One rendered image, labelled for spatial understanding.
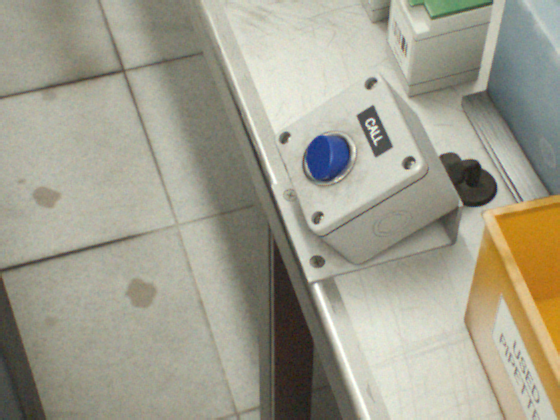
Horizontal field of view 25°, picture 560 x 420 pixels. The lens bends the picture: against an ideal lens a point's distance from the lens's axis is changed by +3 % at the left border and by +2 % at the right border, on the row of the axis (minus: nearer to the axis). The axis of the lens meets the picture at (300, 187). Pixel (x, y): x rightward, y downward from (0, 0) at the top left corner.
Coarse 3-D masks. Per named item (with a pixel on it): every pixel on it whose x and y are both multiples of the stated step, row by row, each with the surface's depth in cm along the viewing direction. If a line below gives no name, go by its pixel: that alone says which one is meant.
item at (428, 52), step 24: (408, 0) 73; (432, 0) 73; (456, 0) 73; (480, 0) 73; (408, 24) 74; (432, 24) 73; (456, 24) 73; (480, 24) 74; (408, 48) 75; (432, 48) 74; (456, 48) 75; (480, 48) 76; (408, 72) 76; (432, 72) 76; (456, 72) 77; (408, 96) 77
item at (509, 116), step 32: (512, 0) 70; (544, 0) 68; (512, 32) 71; (544, 32) 67; (512, 64) 72; (544, 64) 68; (480, 96) 76; (512, 96) 73; (544, 96) 69; (480, 128) 75; (512, 128) 74; (544, 128) 70; (512, 160) 73; (544, 160) 71; (512, 192) 73; (544, 192) 72
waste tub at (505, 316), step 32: (512, 224) 61; (544, 224) 62; (480, 256) 63; (512, 256) 59; (544, 256) 64; (480, 288) 64; (512, 288) 59; (544, 288) 67; (480, 320) 65; (512, 320) 60; (544, 320) 67; (480, 352) 66; (512, 352) 61; (544, 352) 56; (512, 384) 62; (544, 384) 58; (512, 416) 63; (544, 416) 58
